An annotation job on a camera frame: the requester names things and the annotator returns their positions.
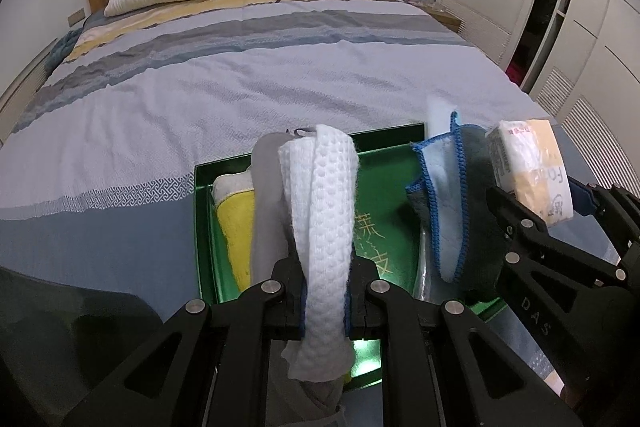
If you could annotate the teal cloth on nightstand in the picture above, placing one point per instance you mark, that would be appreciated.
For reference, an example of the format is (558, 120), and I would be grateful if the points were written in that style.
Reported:
(61, 50)

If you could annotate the dark camera stand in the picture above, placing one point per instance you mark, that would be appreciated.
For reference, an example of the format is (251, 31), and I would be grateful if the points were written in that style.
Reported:
(58, 342)

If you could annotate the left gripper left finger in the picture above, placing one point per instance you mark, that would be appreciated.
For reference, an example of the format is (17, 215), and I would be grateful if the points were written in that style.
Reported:
(206, 366)

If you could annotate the yellow towel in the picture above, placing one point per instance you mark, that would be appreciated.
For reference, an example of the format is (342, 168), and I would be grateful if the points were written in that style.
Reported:
(234, 201)

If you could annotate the white folded cloth in tray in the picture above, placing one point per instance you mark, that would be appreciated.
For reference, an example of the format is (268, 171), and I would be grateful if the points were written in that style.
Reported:
(437, 116)

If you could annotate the grey fleece cloth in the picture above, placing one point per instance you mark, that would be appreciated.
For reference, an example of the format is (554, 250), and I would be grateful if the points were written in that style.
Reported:
(289, 402)

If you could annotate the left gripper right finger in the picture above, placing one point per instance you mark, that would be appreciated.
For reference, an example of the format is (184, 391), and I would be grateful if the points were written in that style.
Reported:
(441, 365)

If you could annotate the striped bed cover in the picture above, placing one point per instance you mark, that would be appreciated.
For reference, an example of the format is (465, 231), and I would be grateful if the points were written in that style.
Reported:
(97, 176)

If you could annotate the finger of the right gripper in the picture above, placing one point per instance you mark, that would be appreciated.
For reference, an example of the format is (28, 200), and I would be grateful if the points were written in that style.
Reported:
(617, 212)
(578, 245)

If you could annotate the right wooden nightstand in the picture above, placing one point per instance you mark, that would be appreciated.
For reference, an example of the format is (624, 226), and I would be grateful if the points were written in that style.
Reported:
(442, 15)

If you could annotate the dark grey blue-edged towel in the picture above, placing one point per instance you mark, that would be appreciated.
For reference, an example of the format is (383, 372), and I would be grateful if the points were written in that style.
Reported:
(461, 244)

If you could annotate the white textured cloth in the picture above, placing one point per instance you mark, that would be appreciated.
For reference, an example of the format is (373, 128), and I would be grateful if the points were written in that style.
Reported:
(319, 175)

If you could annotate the green tray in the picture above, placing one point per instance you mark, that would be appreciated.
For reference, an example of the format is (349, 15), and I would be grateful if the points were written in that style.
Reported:
(387, 229)

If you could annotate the tissue pack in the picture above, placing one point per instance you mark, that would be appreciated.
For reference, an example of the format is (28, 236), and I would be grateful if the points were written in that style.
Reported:
(528, 163)

